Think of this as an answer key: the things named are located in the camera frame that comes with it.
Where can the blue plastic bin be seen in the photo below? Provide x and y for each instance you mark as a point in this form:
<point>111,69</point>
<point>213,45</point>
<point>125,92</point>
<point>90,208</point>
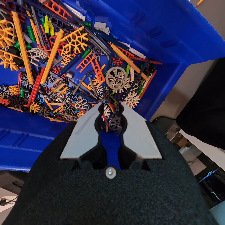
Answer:
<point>31,140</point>

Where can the pile of colourful toy parts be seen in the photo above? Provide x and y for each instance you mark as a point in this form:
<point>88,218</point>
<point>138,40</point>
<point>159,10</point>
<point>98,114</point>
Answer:
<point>70,52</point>

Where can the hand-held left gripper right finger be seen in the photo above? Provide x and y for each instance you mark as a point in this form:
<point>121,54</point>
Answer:
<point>140,139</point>

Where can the dark grey toy wheel hub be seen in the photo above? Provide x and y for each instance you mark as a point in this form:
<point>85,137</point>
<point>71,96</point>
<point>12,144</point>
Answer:
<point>115,123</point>

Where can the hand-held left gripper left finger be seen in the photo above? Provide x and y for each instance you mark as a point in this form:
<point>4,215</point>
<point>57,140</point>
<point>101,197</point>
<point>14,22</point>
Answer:
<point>81,140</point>

